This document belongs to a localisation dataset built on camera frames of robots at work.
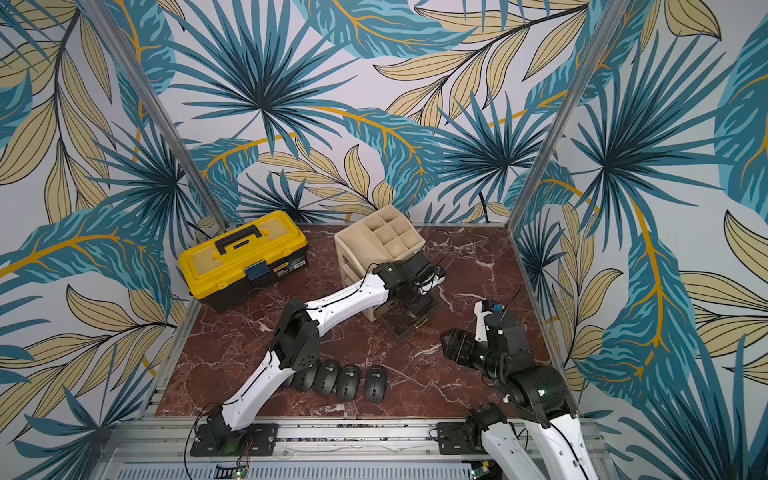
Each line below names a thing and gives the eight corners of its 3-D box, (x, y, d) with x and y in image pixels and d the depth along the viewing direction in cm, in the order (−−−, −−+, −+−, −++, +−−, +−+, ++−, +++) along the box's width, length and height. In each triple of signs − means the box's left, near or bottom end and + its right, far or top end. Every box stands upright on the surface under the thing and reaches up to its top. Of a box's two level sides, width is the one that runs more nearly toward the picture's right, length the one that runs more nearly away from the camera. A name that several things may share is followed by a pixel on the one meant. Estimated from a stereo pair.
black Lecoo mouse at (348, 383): (336, 401, 81) (335, 399, 79) (339, 368, 87) (338, 365, 85) (358, 401, 81) (357, 399, 79) (360, 368, 87) (359, 365, 85)
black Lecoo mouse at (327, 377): (314, 395, 82) (312, 392, 80) (319, 363, 88) (317, 359, 85) (338, 395, 82) (336, 392, 80) (341, 363, 88) (339, 359, 85)
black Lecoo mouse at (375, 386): (365, 402, 81) (364, 399, 79) (366, 370, 87) (366, 367, 84) (386, 402, 82) (386, 399, 79) (386, 370, 87) (386, 367, 84)
